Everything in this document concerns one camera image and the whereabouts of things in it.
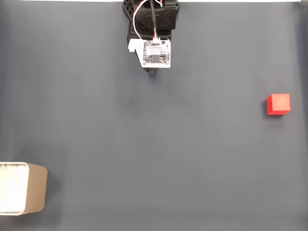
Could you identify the red cube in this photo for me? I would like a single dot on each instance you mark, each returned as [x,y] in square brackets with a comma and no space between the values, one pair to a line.
[279,104]

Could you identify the beige open box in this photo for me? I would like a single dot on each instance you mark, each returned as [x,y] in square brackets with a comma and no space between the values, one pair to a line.
[33,190]

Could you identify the dark blue table mat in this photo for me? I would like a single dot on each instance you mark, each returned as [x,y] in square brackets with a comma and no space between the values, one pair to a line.
[154,144]

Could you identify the white wrist camera board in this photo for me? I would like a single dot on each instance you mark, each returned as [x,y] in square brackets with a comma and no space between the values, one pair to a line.
[156,51]

